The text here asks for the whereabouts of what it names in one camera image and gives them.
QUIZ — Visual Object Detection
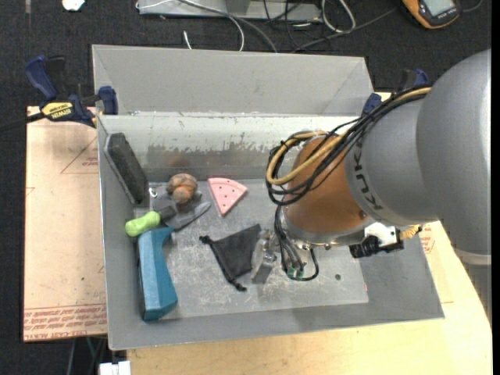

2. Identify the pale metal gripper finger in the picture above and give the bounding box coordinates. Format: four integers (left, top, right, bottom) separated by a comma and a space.
251, 253, 277, 284
254, 230, 273, 266

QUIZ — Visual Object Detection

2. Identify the black cloth pouch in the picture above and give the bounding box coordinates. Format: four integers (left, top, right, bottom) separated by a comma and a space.
198, 223, 263, 293

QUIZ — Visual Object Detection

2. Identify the pink wedge-shaped sponge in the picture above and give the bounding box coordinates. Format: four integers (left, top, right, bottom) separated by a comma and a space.
206, 177, 249, 217

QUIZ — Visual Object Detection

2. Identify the orange-brown toy snail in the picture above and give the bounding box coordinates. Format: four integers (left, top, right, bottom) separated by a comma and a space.
166, 173, 199, 205

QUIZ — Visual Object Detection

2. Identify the green peanut-shaped toy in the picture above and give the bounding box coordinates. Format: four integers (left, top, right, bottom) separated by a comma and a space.
124, 210, 162, 238

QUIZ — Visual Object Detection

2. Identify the black flat block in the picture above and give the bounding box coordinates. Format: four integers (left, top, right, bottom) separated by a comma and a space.
105, 132, 150, 205

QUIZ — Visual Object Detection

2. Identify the grey metal bin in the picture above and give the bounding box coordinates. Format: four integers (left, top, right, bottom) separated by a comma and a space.
91, 44, 445, 352

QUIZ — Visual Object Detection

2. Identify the brown cardboard board red print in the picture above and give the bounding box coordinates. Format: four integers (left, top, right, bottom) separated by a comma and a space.
23, 105, 109, 343

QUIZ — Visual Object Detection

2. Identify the black cylinder on white bracket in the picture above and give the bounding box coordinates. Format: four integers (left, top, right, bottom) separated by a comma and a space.
348, 221, 423, 259

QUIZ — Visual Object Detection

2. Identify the teal blue handle-shaped block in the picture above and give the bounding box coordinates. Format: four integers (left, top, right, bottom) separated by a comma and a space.
136, 226, 179, 322

